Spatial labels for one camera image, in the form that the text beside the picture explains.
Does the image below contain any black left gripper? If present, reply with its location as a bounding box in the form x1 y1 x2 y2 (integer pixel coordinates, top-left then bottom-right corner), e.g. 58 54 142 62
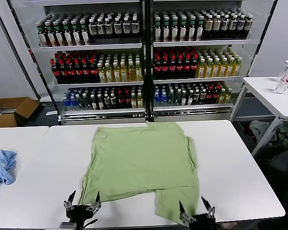
63 190 102 230

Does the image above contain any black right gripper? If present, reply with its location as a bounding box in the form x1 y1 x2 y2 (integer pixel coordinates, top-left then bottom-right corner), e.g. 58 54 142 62
179 196 216 230

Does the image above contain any light green t-shirt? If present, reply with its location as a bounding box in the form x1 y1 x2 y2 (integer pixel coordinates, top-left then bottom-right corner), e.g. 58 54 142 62
78 121 201 223

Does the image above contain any person in dark clothes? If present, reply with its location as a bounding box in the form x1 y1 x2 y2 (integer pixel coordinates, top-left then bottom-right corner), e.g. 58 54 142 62
269 146 288 190

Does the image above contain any white beverage display cabinet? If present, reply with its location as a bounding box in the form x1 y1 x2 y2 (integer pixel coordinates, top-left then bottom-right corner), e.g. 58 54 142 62
7 0 149 126
145 0 279 123

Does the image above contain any crumpled light blue cloth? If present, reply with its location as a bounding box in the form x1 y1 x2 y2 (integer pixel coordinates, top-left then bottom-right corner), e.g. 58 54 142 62
0 149 18 189

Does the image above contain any white cabinet shelf board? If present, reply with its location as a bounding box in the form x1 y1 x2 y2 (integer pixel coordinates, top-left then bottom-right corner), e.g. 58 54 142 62
153 103 232 112
62 107 146 115
54 80 144 86
153 39 252 47
39 43 143 50
153 76 240 84

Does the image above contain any pale grey cloth pile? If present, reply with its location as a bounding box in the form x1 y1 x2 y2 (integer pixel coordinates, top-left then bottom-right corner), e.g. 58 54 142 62
249 119 278 147

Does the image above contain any open cardboard box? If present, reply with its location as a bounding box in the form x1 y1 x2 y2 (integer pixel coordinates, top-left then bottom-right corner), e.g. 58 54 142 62
0 96 41 127

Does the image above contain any grey sheet stack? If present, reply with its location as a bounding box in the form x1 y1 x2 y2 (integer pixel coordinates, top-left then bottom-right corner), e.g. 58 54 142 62
0 105 18 117

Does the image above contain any yellow tea bottle white cap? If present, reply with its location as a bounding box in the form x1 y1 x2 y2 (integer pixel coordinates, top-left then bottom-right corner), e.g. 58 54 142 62
106 62 114 83
234 57 243 77
135 60 144 81
205 58 214 78
97 62 107 83
113 62 121 82
213 58 221 78
120 61 129 82
128 61 136 82
220 57 228 77
198 58 206 78
227 57 235 77

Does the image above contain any white side table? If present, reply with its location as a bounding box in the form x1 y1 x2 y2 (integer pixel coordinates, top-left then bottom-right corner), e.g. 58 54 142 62
229 76 288 158

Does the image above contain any clear bottle red label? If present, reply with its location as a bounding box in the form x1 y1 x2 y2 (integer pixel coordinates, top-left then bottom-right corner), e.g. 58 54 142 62
275 66 288 94

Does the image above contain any black framed glass door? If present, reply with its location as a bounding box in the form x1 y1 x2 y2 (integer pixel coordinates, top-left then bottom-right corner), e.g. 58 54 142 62
0 0 62 120
229 0 288 119

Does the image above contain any green cap white label bottle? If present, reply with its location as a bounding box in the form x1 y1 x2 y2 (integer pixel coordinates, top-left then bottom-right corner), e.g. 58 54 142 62
63 21 73 46
195 16 204 41
54 22 65 46
72 21 82 46
46 23 56 46
154 18 163 42
162 18 171 42
37 23 48 46
170 17 180 42
179 17 188 41
80 20 90 46
187 16 196 41

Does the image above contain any dark bottle blue white label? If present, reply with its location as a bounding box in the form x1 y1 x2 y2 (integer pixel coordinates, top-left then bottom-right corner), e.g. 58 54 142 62
221 15 230 39
131 16 140 38
104 18 114 39
113 17 123 39
122 17 132 38
245 14 253 38
96 18 105 40
237 14 246 39
88 19 97 40
229 14 238 39

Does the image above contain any dark bottle beige label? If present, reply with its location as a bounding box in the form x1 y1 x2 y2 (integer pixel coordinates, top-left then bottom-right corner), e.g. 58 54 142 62
212 15 221 39
204 15 213 39

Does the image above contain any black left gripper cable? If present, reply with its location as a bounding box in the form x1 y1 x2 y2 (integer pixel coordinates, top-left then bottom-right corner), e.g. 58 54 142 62
83 218 99 228

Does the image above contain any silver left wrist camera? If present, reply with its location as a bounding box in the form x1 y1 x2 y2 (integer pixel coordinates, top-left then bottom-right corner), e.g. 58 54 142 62
58 222 77 230

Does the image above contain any black vertical cabinet post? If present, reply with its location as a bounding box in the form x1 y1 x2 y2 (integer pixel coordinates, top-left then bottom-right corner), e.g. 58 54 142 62
142 0 156 122

